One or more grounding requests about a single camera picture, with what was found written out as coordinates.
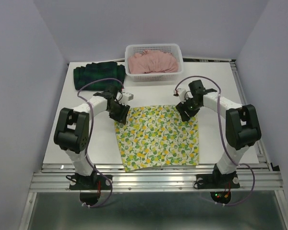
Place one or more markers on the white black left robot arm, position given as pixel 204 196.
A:
pixel 73 133

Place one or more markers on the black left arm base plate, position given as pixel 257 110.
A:
pixel 90 188

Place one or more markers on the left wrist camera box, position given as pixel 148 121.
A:
pixel 126 97

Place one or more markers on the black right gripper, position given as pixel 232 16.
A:
pixel 181 108

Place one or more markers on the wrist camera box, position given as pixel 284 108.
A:
pixel 182 94
pixel 126 97

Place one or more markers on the green plaid folded skirt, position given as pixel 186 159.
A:
pixel 97 71

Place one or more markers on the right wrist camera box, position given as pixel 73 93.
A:
pixel 182 94

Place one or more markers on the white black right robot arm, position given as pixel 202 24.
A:
pixel 242 130

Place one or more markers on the lemon print skirt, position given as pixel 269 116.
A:
pixel 156 136

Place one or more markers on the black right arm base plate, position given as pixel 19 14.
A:
pixel 221 186

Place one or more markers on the white plastic basket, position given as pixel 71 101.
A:
pixel 173 49

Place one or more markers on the front aluminium rail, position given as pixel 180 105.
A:
pixel 62 178

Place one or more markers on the pink skirt in basket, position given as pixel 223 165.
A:
pixel 152 61

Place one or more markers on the aluminium frame rail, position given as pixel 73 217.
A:
pixel 232 62

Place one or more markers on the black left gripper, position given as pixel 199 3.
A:
pixel 122 116

